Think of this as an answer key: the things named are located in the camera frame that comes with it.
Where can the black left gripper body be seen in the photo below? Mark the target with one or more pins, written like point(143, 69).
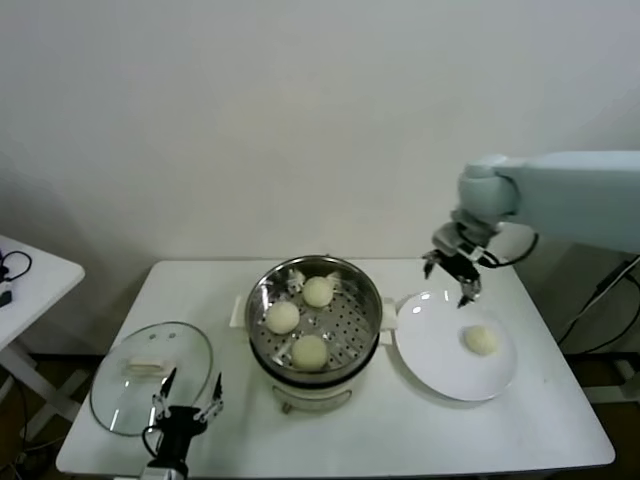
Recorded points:
point(177, 430)

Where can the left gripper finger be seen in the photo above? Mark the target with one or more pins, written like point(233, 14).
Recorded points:
point(164, 397)
point(215, 401)

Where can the white side table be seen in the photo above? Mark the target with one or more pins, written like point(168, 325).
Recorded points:
point(40, 285)

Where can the small black device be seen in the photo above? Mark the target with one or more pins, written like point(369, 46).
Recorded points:
point(5, 298)

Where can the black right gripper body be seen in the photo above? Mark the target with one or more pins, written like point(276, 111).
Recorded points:
point(460, 270)

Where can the white frame foot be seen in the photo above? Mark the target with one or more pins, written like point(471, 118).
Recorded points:
point(627, 372)

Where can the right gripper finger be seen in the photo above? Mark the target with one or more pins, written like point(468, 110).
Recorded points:
point(472, 290)
point(431, 261)

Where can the white steamed baozi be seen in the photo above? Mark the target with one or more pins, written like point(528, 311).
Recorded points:
point(309, 352)
point(282, 318)
point(317, 291)
point(480, 340)

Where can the glass pot lid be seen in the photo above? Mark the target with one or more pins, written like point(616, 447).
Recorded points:
point(130, 395)

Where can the stainless steel steamer basket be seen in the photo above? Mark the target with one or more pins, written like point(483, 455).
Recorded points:
point(270, 295)

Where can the white round plate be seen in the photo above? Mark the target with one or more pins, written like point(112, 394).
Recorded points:
point(435, 345)

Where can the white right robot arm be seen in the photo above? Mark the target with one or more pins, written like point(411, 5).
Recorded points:
point(575, 195)

